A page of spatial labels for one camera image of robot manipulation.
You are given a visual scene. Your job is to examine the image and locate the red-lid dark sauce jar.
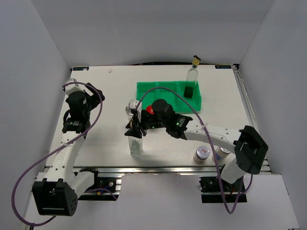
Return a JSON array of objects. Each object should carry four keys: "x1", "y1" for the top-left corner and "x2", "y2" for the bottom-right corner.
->
[{"x1": 145, "y1": 105, "x2": 154, "y2": 114}]

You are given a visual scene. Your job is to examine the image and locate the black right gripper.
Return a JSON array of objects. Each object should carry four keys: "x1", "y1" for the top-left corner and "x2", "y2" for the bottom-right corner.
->
[{"x1": 124, "y1": 111, "x2": 168, "y2": 139}]

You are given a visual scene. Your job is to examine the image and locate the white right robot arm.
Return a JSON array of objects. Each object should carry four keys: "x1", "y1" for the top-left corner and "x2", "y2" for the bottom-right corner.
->
[{"x1": 125, "y1": 99, "x2": 268, "y2": 191}]

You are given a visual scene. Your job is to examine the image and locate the blue-label white shaker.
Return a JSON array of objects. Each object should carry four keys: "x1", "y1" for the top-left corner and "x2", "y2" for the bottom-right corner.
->
[{"x1": 212, "y1": 147, "x2": 232, "y2": 162}]

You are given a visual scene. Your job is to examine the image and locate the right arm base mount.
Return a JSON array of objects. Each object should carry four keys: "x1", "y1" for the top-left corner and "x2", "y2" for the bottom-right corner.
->
[{"x1": 199, "y1": 176, "x2": 247, "y2": 204}]

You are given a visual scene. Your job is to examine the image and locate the green three-compartment tray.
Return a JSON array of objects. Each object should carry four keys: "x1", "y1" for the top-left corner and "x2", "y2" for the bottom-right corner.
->
[{"x1": 136, "y1": 81, "x2": 192, "y2": 114}]

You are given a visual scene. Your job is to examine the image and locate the clear glass cruet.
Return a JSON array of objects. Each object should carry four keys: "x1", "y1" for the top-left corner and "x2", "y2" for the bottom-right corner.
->
[{"x1": 128, "y1": 137, "x2": 143, "y2": 157}]

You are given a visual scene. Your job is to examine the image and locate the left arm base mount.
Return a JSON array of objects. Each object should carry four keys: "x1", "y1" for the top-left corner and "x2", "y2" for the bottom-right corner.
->
[{"x1": 74, "y1": 168, "x2": 122, "y2": 201}]

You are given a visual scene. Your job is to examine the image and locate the silver-lid white powder jar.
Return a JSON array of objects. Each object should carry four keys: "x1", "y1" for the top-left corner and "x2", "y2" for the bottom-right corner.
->
[{"x1": 125, "y1": 106, "x2": 133, "y2": 121}]

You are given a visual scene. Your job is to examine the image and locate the right blue table sticker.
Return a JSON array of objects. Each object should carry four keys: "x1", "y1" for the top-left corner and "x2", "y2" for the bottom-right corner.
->
[{"x1": 215, "y1": 65, "x2": 232, "y2": 69}]

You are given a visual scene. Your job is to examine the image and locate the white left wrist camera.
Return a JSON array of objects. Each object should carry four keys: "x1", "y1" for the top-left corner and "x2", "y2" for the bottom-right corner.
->
[{"x1": 62, "y1": 78, "x2": 84, "y2": 96}]

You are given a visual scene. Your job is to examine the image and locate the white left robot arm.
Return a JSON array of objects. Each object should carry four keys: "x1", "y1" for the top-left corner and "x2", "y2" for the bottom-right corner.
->
[{"x1": 32, "y1": 81, "x2": 105, "y2": 216}]

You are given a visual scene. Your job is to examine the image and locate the aluminium side rail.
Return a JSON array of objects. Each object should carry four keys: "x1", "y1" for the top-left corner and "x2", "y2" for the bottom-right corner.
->
[{"x1": 232, "y1": 63, "x2": 273, "y2": 172}]

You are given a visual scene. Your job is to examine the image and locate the glass cruet with dark spice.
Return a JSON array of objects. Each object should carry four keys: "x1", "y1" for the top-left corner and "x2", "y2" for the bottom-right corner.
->
[{"x1": 184, "y1": 55, "x2": 201, "y2": 98}]

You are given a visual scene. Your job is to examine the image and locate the red-label lid small jar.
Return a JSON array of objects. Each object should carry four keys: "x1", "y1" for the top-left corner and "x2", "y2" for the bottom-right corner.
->
[{"x1": 193, "y1": 146, "x2": 211, "y2": 164}]

